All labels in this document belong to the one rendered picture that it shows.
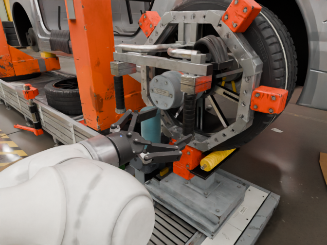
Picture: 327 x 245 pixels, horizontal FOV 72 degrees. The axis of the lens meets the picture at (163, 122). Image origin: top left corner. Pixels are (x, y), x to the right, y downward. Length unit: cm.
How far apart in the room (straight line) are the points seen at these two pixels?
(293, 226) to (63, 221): 146
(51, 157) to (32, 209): 15
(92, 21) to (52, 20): 210
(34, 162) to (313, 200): 171
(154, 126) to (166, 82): 25
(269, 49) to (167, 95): 37
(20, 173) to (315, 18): 108
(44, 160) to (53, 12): 296
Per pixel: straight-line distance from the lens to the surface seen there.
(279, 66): 85
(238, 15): 79
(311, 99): 115
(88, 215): 26
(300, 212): 173
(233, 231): 136
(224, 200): 129
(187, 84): 64
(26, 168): 42
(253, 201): 156
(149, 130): 97
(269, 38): 85
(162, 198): 137
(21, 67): 310
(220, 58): 70
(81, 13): 118
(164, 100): 81
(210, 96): 99
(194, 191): 131
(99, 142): 46
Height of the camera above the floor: 109
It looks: 24 degrees down
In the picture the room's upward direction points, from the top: straight up
